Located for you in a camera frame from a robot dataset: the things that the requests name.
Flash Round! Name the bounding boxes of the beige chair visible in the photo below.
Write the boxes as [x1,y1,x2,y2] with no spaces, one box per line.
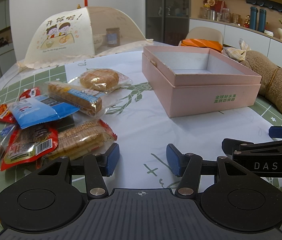
[184,27,223,45]

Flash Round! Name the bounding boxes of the orange folded cloth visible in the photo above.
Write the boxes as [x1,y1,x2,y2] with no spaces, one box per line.
[179,38,223,53]

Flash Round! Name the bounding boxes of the pink cardboard box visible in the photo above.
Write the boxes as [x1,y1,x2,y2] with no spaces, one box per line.
[142,46,261,118]

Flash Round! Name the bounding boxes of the wafer biscuits red package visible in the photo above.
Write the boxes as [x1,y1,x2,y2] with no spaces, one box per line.
[42,119,117,162]

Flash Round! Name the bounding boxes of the jar under food cover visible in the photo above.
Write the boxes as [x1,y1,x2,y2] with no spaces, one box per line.
[106,28,120,47]

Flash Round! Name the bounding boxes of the mesh food cover tent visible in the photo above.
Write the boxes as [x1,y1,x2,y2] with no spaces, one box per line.
[17,7,153,69]

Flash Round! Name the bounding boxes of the green checked tablecloth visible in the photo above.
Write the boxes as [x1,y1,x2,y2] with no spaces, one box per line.
[0,64,282,240]

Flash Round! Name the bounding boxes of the round bread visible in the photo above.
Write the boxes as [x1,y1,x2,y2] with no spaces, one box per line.
[68,68,132,93]

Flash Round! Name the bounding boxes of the red barcode snack packet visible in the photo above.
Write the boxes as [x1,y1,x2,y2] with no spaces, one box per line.
[1,124,58,171]

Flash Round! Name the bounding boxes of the long red snack packet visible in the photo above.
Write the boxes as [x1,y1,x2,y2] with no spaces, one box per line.
[0,104,16,124]

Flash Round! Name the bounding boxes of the blue snack packet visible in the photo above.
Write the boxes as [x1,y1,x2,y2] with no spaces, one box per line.
[7,95,80,129]

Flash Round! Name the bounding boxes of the teal thermos bottle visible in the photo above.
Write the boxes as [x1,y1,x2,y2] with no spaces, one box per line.
[258,9,267,33]
[249,7,258,30]

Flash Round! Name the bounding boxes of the teal thermos bottle left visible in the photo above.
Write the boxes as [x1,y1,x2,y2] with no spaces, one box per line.
[249,7,258,30]

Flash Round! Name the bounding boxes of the small red sachet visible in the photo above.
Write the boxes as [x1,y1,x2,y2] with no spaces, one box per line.
[19,87,41,101]

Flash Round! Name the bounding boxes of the teal thermos bottle right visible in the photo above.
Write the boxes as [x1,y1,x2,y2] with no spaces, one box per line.
[258,9,267,33]

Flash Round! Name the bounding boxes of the long cake bar package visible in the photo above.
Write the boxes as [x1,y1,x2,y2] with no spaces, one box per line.
[44,81,120,118]

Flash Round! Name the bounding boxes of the dark glass cabinet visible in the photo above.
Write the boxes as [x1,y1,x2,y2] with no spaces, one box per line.
[145,0,190,46]

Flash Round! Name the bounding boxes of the brown teddy bear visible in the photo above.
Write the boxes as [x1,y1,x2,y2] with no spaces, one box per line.
[241,50,282,114]

